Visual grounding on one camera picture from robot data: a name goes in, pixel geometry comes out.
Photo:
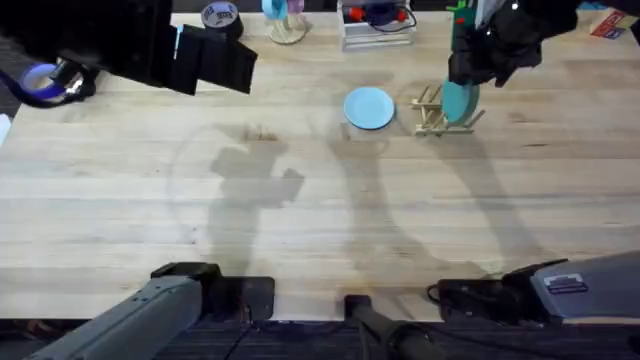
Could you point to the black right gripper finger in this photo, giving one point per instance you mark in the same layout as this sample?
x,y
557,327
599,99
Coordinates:
x,y
502,77
459,72

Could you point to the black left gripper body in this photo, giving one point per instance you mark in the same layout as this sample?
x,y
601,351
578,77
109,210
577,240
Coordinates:
x,y
186,60

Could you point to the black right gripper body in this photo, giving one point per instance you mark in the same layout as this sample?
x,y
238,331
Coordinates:
x,y
500,40

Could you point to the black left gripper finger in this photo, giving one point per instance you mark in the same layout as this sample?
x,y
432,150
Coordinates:
x,y
225,77
227,50

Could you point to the teal plate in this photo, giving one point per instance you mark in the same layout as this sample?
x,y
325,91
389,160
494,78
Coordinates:
x,y
460,105

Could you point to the small wooden peg rack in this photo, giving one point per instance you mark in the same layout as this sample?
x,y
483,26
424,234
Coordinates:
x,y
435,125

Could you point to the grey tape roll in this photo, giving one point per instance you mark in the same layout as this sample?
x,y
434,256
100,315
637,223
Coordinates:
x,y
221,17

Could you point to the wooden cup stand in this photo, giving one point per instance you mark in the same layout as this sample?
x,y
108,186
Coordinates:
x,y
286,31

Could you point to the light blue cup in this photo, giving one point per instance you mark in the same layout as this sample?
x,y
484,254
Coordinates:
x,y
274,7

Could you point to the purple cup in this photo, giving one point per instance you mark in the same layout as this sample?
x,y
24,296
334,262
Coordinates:
x,y
295,5

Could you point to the clear plastic box with tools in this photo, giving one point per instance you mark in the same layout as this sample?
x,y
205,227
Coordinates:
x,y
376,27

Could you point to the light blue plate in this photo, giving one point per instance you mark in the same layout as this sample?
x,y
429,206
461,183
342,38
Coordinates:
x,y
369,108

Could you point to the red and blue box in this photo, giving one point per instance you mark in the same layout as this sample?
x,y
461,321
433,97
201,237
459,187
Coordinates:
x,y
607,25

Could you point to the blue tape roll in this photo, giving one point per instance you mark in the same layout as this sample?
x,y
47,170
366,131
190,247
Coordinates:
x,y
40,82

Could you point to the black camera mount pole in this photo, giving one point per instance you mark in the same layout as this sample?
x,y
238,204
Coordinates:
x,y
390,330

